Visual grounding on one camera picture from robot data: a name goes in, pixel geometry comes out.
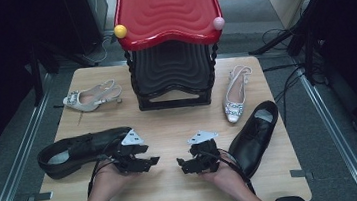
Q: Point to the grey metal table bracket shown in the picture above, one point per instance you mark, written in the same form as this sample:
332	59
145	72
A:
300	173
41	197

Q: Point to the pink ball knob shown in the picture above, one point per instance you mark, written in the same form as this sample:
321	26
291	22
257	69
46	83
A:
219	23

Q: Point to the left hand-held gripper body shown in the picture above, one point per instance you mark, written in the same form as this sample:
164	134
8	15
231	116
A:
125	156

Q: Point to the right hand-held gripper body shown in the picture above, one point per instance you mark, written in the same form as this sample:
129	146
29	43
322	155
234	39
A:
205	154

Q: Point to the black leather shoe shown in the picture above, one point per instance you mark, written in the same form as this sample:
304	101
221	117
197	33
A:
254	139
81	147

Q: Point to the metal floor rail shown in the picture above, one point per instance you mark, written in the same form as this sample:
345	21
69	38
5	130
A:
20	157
333	131

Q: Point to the yellow ball knob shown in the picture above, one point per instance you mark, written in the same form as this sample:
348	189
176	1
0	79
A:
120	31

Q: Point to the person's left hand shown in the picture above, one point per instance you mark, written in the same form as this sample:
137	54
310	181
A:
106	183

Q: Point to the person's right hand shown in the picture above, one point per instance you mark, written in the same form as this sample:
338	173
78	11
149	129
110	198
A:
228	177

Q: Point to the red and black shoe rack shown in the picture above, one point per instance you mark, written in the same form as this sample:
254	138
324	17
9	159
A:
166	7

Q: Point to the black metal stand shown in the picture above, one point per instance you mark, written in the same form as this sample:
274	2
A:
36	82
274	41

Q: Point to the white heeled shoe with buckle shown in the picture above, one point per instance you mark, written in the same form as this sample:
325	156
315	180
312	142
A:
86	105
232	110

